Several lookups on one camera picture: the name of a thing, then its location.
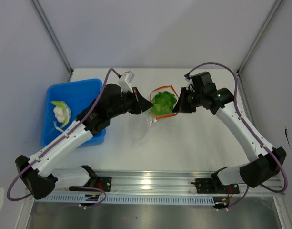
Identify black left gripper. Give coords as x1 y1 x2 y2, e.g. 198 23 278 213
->
108 87 153 119

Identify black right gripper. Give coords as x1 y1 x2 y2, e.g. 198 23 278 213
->
172 87 203 114

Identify green lettuce leaf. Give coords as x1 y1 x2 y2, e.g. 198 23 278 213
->
151 91 177 116

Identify clear zip top bag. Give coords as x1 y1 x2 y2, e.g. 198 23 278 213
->
146 85 179 125

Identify white cauliflower with leaves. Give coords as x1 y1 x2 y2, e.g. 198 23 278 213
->
51 101 71 129

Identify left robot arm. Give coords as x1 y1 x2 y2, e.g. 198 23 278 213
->
15 84 153 199

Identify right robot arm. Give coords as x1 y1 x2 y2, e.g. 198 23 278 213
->
173 72 286 193

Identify green onion stalk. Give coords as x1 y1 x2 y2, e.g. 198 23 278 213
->
53 120 64 133

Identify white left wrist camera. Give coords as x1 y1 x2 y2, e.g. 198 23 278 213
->
118 71 135 92

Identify aluminium mounting rail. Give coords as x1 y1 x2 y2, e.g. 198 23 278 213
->
50 170 283 196

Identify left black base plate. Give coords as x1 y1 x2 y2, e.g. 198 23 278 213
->
69 177 112 192

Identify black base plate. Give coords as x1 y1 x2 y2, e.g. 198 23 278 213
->
191 178 240 194
69 177 112 192

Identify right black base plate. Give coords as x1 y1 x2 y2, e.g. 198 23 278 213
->
191 178 240 194

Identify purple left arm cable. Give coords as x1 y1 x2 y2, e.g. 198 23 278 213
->
6 68 120 210

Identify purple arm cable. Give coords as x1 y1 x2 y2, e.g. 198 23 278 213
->
183 62 288 212
6 68 120 210

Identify white slotted cable duct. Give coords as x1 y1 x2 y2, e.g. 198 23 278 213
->
39 194 215 206

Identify left aluminium frame post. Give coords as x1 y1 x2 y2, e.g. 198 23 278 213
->
30 0 74 82

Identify aluminium frame post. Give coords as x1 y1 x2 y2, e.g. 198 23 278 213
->
233 0 286 177
30 0 74 82

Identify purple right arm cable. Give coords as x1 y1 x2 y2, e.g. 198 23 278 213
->
183 62 288 212

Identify right aluminium frame post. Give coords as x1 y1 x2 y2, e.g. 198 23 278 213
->
233 0 286 177

